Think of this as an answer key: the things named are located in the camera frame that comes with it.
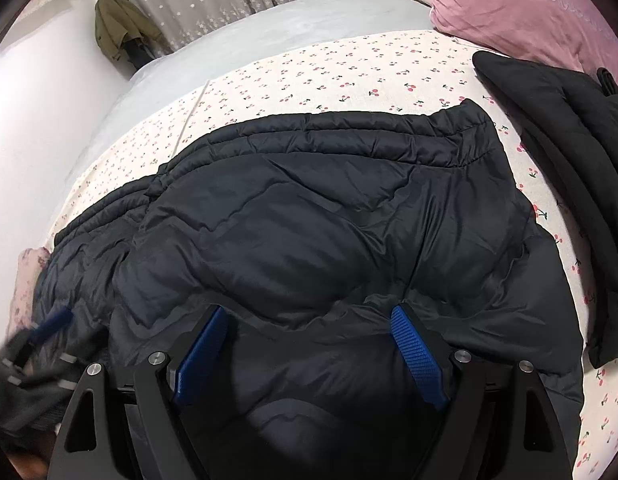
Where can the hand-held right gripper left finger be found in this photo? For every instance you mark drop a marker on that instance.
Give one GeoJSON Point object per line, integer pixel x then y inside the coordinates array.
{"type": "Point", "coordinates": [201, 355]}

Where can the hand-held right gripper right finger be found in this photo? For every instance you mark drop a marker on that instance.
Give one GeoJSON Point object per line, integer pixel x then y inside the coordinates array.
{"type": "Point", "coordinates": [419, 355]}

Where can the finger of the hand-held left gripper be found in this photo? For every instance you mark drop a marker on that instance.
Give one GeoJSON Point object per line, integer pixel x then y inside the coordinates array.
{"type": "Point", "coordinates": [51, 327]}

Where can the black quilted jacket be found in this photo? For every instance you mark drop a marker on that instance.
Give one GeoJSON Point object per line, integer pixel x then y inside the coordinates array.
{"type": "Point", "coordinates": [314, 240]}

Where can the pink floral rolled cloth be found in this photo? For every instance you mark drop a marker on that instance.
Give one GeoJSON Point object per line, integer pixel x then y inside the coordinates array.
{"type": "Point", "coordinates": [26, 285]}

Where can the folded black jacket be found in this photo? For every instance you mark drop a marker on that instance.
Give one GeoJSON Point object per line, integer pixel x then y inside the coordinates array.
{"type": "Point", "coordinates": [569, 170]}

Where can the dark hanging garment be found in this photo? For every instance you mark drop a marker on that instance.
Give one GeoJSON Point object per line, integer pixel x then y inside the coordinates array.
{"type": "Point", "coordinates": [138, 55]}

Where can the olive hanging jacket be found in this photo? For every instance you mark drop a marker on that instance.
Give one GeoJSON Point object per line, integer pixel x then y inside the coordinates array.
{"type": "Point", "coordinates": [121, 22]}

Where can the pink velvet pillow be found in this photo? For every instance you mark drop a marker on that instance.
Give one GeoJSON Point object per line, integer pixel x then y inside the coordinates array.
{"type": "Point", "coordinates": [524, 10]}

